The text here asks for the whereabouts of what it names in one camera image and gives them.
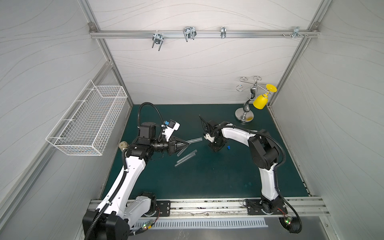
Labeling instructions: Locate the clear test tube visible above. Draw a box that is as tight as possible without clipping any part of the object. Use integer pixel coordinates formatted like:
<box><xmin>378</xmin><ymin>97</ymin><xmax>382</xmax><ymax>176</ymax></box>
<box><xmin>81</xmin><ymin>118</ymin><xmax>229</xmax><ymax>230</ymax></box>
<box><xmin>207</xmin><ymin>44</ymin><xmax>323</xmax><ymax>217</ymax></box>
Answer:
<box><xmin>177</xmin><ymin>150</ymin><xmax>197</xmax><ymax>164</ymax></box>
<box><xmin>177</xmin><ymin>147</ymin><xmax>188</xmax><ymax>157</ymax></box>
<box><xmin>175</xmin><ymin>153</ymin><xmax>196</xmax><ymax>167</ymax></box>
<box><xmin>187</xmin><ymin>138</ymin><xmax>203</xmax><ymax>144</ymax></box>

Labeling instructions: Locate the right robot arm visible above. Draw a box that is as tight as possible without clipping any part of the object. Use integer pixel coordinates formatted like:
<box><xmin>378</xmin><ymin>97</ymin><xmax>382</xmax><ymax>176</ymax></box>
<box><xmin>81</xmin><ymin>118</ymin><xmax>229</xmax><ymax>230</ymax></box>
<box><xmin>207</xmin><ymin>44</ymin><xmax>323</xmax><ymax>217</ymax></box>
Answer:
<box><xmin>200</xmin><ymin>117</ymin><xmax>303</xmax><ymax>234</ymax></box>

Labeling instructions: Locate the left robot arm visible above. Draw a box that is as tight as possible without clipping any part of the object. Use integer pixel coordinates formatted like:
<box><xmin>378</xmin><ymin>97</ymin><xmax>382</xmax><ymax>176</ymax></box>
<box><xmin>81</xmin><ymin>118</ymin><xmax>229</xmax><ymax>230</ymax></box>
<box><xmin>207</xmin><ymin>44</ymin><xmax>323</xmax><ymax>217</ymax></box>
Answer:
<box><xmin>82</xmin><ymin>116</ymin><xmax>189</xmax><ymax>240</ymax></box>

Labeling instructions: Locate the green table mat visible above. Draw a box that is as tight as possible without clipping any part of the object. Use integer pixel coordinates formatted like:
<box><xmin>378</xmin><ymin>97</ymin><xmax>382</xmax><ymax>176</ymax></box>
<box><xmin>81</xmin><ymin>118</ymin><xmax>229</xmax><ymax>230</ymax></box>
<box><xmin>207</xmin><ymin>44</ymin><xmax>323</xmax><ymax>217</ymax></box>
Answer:
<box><xmin>101</xmin><ymin>104</ymin><xmax>310</xmax><ymax>201</ymax></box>

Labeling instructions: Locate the chrome cup holder stand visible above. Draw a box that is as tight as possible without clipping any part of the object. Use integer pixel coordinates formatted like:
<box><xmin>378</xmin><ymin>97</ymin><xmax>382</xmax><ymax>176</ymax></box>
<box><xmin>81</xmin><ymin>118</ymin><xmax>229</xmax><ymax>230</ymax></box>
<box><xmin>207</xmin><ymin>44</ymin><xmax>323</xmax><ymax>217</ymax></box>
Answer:
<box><xmin>235</xmin><ymin>76</ymin><xmax>270</xmax><ymax>124</ymax></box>

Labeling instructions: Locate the beige red round object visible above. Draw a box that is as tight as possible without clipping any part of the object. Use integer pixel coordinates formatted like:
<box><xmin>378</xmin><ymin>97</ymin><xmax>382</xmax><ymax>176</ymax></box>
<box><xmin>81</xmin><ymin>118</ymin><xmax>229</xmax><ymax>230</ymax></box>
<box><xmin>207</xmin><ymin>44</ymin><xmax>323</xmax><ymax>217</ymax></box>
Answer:
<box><xmin>119</xmin><ymin>141</ymin><xmax>129</xmax><ymax>152</ymax></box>

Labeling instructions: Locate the metal clamp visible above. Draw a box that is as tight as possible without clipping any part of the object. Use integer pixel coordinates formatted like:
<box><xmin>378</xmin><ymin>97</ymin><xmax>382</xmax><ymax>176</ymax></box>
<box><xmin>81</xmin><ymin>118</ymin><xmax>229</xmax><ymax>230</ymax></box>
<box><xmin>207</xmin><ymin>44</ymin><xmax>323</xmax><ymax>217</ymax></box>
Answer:
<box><xmin>183</xmin><ymin>27</ymin><xmax>197</xmax><ymax>42</ymax></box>
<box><xmin>221</xmin><ymin>27</ymin><xmax>227</xmax><ymax>39</ymax></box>
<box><xmin>152</xmin><ymin>33</ymin><xmax>164</xmax><ymax>51</ymax></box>
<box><xmin>282</xmin><ymin>27</ymin><xmax>309</xmax><ymax>39</ymax></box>

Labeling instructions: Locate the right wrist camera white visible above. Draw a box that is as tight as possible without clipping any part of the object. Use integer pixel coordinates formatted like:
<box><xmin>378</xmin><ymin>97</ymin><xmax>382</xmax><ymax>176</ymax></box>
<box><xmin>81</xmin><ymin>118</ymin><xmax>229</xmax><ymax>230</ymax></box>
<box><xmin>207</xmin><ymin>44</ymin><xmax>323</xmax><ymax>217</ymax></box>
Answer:
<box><xmin>204</xmin><ymin>133</ymin><xmax>216</xmax><ymax>143</ymax></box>

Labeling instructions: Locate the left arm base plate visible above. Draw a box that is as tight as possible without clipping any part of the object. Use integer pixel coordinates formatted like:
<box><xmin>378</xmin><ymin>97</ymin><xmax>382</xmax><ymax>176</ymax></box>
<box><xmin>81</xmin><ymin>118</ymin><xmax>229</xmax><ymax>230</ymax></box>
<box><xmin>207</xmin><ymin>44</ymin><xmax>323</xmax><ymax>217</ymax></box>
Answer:
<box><xmin>141</xmin><ymin>201</ymin><xmax>171</xmax><ymax>218</ymax></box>

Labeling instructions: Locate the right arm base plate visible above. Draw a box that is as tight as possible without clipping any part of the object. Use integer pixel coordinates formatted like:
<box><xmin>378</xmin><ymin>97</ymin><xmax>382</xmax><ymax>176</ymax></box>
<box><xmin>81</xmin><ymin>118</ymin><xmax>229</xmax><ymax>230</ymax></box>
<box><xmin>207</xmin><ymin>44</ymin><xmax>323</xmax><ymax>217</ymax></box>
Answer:
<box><xmin>242</xmin><ymin>197</ymin><xmax>288</xmax><ymax>216</ymax></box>

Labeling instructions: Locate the white slotted cable duct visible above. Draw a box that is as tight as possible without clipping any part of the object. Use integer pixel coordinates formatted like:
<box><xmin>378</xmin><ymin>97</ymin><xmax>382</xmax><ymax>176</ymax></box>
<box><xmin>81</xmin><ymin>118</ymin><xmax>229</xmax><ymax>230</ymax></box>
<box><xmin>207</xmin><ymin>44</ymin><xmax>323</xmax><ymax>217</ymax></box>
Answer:
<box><xmin>152</xmin><ymin>218</ymin><xmax>268</xmax><ymax>230</ymax></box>

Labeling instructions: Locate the white wire basket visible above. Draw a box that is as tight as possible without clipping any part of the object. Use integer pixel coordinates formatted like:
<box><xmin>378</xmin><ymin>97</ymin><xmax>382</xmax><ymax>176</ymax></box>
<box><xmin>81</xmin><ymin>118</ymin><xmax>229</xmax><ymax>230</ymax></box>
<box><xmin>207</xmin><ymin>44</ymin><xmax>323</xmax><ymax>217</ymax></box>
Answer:
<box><xmin>46</xmin><ymin>80</ymin><xmax>127</xmax><ymax>156</ymax></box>

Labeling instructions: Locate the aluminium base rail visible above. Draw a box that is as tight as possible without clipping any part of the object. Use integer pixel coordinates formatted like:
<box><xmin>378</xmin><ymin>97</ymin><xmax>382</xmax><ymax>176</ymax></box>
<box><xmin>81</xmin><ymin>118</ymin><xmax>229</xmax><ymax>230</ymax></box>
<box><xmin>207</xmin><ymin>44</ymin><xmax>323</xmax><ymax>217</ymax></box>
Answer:
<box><xmin>83</xmin><ymin>196</ymin><xmax>330</xmax><ymax>221</ymax></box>

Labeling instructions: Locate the aluminium crossbar rail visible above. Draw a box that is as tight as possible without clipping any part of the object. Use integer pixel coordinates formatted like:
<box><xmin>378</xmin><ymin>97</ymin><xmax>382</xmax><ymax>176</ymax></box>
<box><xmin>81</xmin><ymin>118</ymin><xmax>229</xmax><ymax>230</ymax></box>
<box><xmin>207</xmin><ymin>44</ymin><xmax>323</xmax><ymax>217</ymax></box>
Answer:
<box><xmin>90</xmin><ymin>28</ymin><xmax>321</xmax><ymax>39</ymax></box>

